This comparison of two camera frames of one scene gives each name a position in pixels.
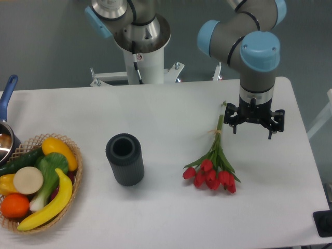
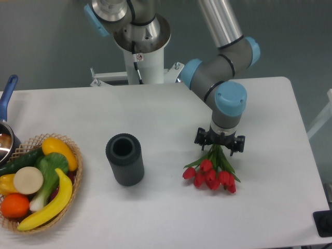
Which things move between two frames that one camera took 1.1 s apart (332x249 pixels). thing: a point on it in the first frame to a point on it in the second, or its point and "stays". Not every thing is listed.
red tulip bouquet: x=212 y=169 stays
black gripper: x=253 y=112 to x=203 y=137
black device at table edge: x=322 y=220 stays
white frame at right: x=326 y=116 stays
